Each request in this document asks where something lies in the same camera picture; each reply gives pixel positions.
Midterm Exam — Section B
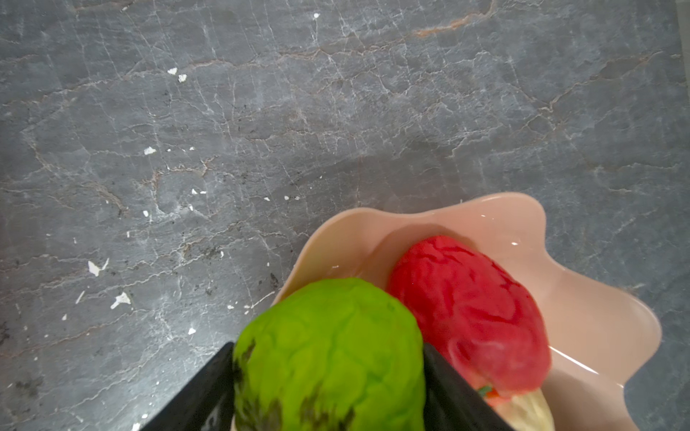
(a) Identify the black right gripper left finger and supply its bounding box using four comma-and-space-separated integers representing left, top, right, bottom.
142, 342, 235, 431

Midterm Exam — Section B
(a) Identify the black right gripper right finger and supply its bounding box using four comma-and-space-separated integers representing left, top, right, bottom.
423, 343, 513, 431

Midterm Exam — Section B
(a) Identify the red fake fruit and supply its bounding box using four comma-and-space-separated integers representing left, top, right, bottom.
386, 235, 552, 405

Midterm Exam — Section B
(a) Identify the pink scalloped plastic bowl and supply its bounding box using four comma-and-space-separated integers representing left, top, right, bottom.
278, 192, 662, 430

